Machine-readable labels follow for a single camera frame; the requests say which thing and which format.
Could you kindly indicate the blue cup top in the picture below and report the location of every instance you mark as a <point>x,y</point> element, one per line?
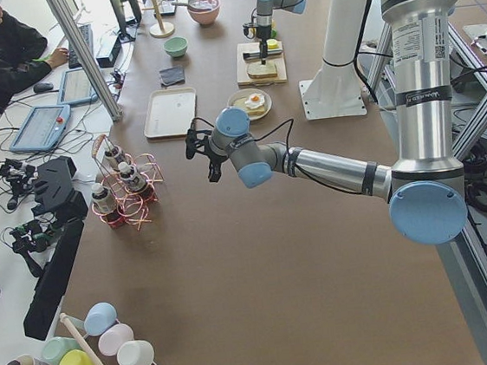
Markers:
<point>100,318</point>

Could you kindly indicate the pink ice bowl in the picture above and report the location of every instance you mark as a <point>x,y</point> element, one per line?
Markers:
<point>205,12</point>

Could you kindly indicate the wooden cutting board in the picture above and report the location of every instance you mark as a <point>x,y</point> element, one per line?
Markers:
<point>248,52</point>

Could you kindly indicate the half lemon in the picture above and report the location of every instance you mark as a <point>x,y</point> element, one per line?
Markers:
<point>272,44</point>

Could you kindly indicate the wooden mug tree stand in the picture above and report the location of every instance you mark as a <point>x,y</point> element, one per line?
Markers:
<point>160,29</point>

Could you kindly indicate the green cup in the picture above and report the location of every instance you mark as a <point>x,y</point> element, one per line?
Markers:
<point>56,348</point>

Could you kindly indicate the bread slice from board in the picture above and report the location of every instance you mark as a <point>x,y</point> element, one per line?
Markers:
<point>256,70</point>

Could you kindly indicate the grey folded cloth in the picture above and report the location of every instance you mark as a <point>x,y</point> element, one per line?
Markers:
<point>171,76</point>

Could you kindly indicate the bread slice on plate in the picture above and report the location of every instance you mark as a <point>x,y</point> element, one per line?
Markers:
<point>239,103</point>

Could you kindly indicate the cream rabbit serving tray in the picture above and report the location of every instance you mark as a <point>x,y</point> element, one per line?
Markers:
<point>170,113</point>

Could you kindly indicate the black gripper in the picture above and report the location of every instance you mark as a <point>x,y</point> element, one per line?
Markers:
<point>211,160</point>
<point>262,33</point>

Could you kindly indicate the far blue teach pendant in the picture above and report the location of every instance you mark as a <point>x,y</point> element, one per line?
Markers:
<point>75,88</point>

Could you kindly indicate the tea bottle front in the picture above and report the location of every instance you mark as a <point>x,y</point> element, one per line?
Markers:
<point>131,178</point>

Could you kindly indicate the black computer mouse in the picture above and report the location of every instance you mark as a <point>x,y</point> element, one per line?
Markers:
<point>43,87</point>

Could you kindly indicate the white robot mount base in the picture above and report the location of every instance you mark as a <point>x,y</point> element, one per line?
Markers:
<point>335,90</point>

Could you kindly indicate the white round plate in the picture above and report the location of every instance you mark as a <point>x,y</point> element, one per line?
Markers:
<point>243,93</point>

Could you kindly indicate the copper wire bottle rack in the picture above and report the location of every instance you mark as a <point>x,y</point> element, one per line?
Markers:
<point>134,207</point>

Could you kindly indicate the mint green bowl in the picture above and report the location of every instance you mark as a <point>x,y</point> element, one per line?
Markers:
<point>176,46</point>

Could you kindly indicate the near blue teach pendant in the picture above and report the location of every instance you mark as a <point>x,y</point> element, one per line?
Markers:
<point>42,129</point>

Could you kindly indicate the fried egg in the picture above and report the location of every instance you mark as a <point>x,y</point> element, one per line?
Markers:
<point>255,101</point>

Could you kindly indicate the black bracket stand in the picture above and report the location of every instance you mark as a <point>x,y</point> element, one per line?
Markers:
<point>54,191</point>

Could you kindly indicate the blue teach pendant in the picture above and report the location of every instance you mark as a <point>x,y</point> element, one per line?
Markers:
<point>75,88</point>
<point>42,129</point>

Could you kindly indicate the aluminium frame post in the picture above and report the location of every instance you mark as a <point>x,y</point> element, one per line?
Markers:
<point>61,10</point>

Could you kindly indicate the white cup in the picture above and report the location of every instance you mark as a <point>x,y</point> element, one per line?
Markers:
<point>135,352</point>

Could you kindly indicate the tea bottle right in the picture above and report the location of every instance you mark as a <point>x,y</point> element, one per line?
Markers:
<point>106,205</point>

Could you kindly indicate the tea bottle back left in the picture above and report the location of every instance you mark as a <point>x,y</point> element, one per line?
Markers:
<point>114,156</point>

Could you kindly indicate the metal ice scoop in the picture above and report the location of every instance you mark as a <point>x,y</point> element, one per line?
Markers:
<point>190,3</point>

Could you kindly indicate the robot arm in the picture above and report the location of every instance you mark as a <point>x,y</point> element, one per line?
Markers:
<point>425,187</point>
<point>262,20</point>

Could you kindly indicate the tea bottle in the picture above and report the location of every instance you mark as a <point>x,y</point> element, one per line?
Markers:
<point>131,178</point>
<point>106,205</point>
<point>114,156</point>

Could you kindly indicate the pink cup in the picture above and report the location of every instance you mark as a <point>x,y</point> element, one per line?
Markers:
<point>112,339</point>

